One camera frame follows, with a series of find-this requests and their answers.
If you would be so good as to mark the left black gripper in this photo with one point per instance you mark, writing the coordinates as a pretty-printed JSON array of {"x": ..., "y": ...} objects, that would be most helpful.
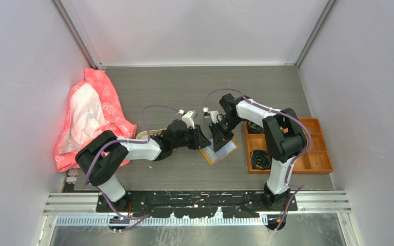
[{"x": 202, "y": 140}]

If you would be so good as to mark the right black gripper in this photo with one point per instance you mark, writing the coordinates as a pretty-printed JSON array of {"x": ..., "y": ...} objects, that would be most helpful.
[{"x": 220, "y": 138}]

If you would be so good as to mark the orange leather card holder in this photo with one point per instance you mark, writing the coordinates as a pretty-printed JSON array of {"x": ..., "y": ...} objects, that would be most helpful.
[{"x": 213, "y": 157}]

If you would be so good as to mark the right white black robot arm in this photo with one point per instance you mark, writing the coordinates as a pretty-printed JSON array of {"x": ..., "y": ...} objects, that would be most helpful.
[{"x": 286, "y": 139}]

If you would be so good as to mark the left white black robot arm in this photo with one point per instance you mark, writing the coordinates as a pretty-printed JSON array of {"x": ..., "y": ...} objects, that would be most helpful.
[{"x": 101, "y": 158}]

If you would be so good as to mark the beige oval card tray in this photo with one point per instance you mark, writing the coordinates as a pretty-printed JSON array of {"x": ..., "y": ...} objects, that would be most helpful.
[{"x": 144, "y": 134}]

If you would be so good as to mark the rolled dark belt right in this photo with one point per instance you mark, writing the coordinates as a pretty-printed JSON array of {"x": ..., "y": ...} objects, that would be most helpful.
[{"x": 253, "y": 128}]

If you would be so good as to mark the rolled dark belt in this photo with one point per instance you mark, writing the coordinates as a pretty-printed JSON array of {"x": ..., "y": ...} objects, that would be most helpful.
[
  {"x": 253, "y": 128},
  {"x": 260, "y": 160}
]

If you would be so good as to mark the rolled dark belt left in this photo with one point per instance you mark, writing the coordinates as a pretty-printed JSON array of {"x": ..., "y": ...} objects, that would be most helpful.
[{"x": 260, "y": 160}]

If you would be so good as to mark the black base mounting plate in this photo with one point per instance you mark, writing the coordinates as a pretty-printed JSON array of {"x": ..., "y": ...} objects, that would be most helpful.
[{"x": 199, "y": 204}]

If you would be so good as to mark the pink white crumpled cloth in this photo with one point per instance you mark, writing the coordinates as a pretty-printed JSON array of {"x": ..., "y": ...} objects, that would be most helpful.
[{"x": 94, "y": 106}]

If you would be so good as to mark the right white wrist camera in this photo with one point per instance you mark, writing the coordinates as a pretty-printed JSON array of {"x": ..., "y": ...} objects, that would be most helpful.
[{"x": 213, "y": 115}]

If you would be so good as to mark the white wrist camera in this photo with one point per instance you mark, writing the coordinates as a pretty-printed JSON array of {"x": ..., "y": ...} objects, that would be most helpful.
[
  {"x": 213, "y": 115},
  {"x": 188, "y": 117}
]

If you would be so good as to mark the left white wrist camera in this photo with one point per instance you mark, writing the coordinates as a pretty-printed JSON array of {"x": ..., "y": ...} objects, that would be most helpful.
[{"x": 188, "y": 117}]

